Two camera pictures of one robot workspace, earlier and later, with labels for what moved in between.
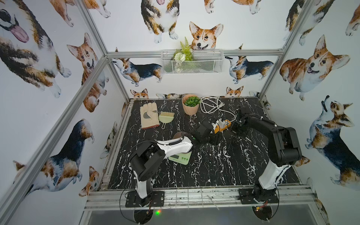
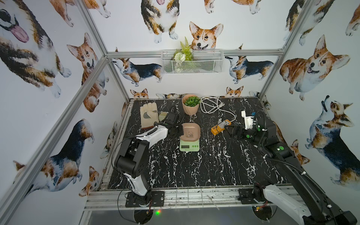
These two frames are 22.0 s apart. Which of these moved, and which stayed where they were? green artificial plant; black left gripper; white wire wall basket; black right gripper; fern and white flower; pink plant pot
Moved: black left gripper; black right gripper
Stayed: white wire wall basket; fern and white flower; pink plant pot; green artificial plant
